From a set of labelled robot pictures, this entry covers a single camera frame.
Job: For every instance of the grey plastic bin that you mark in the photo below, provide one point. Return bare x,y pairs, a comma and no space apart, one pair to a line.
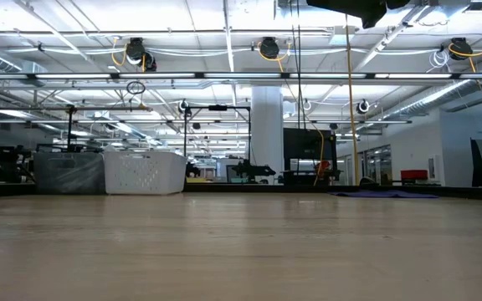
69,173

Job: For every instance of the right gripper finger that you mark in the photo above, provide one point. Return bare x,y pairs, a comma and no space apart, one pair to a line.
358,8

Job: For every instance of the black screen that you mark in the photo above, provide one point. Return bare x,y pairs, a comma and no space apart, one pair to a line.
308,144

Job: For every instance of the black neighbouring robot arm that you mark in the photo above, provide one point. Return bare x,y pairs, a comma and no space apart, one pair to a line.
249,169

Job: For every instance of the black neighbouring rig frame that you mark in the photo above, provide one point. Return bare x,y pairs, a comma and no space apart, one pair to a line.
217,107
70,125

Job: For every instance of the navy blue mat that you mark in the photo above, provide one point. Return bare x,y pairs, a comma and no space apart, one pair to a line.
385,194

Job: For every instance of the red box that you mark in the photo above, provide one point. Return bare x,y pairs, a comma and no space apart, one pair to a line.
414,174

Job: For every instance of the white perforated plastic basket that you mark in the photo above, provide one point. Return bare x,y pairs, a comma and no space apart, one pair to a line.
145,173

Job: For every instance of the white building column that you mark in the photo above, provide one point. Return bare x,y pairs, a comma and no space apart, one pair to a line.
267,134

